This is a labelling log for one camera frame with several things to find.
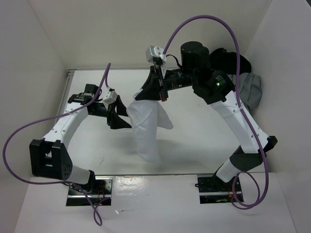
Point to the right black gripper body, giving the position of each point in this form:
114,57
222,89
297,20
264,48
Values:
163,82

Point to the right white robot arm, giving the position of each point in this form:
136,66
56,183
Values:
215,88

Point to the grey garment in bin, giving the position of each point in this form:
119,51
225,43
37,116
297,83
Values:
250,90

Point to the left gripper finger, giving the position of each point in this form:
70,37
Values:
120,108
115,122

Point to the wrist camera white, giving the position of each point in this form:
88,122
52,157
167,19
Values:
109,98
155,55

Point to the black garment in bin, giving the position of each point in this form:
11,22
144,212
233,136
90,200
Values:
225,61

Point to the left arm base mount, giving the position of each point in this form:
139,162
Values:
100,195

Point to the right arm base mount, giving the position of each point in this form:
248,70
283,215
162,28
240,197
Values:
213,190

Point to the white skirt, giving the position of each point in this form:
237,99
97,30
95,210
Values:
146,116

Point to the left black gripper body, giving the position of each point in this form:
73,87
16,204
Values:
100,110

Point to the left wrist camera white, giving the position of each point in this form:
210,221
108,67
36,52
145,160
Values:
109,98

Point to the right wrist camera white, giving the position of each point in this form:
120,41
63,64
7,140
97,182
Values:
155,55

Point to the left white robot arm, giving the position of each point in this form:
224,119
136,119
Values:
49,155

